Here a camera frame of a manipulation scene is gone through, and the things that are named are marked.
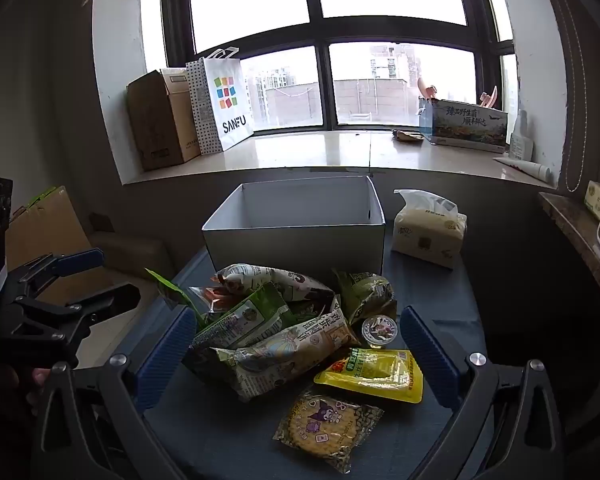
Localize stone windowsill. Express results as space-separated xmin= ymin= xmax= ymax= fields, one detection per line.
xmin=121 ymin=129 xmax=562 ymax=192

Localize bead chain blind cord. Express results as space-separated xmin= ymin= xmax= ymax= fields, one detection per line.
xmin=550 ymin=0 xmax=590 ymax=194

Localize round biscuit cartoon packet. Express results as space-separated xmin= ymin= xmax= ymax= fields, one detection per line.
xmin=272 ymin=387 xmax=385 ymax=474

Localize yellow snack packet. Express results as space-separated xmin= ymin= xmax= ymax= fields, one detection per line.
xmin=313 ymin=347 xmax=425 ymax=405

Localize white shopping bag coloured squares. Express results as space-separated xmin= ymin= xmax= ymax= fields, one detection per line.
xmin=202 ymin=46 xmax=255 ymax=152

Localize yellow-green snack packet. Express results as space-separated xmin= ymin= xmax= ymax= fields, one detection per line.
xmin=333 ymin=269 xmax=397 ymax=327

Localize white cardboard box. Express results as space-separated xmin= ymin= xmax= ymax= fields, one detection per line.
xmin=202 ymin=175 xmax=386 ymax=282

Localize black window frame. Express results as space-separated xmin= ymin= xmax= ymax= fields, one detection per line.
xmin=158 ymin=0 xmax=522 ymax=137

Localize flat brown cardboard carton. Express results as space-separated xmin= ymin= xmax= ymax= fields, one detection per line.
xmin=4 ymin=185 xmax=107 ymax=288

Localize person's left hand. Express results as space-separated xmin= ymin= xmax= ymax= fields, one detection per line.
xmin=26 ymin=367 xmax=54 ymax=404

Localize beige sofa seat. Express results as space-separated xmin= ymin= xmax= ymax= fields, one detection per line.
xmin=87 ymin=231 xmax=177 ymax=282

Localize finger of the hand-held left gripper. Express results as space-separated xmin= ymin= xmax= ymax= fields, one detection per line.
xmin=7 ymin=248 xmax=106 ymax=302
xmin=15 ymin=283 xmax=142 ymax=344

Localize blue printed landscape carton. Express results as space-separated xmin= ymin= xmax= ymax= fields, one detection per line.
xmin=418 ymin=97 xmax=510 ymax=154

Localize brown cardboard box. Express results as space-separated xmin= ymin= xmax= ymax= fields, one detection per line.
xmin=126 ymin=68 xmax=202 ymax=172

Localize white tube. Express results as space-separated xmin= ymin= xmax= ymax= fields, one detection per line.
xmin=492 ymin=155 xmax=552 ymax=182

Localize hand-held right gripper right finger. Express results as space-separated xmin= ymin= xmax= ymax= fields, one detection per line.
xmin=399 ymin=305 xmax=567 ymax=480

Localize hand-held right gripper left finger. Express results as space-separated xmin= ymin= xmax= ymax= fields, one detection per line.
xmin=30 ymin=305 xmax=199 ymax=480

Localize white brown cartoon snack packet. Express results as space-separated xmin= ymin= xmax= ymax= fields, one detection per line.
xmin=215 ymin=263 xmax=335 ymax=307

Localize small clear jelly cup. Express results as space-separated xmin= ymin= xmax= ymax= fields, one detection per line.
xmin=361 ymin=313 xmax=399 ymax=349

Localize white plastic bottle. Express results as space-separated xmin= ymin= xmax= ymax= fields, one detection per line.
xmin=508 ymin=109 xmax=534 ymax=161

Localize clear sausage snack packet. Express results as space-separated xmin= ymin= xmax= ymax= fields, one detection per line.
xmin=188 ymin=285 xmax=232 ymax=314

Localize bright green snack packet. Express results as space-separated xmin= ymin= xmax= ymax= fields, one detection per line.
xmin=145 ymin=267 xmax=203 ymax=313

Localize cream illustrated biscuit packet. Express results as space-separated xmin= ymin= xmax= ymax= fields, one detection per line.
xmin=182 ymin=294 xmax=357 ymax=403

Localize beige tissue pack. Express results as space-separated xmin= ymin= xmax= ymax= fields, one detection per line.
xmin=391 ymin=188 xmax=469 ymax=271

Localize green label snack packet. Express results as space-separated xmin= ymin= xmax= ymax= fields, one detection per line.
xmin=192 ymin=282 xmax=302 ymax=352

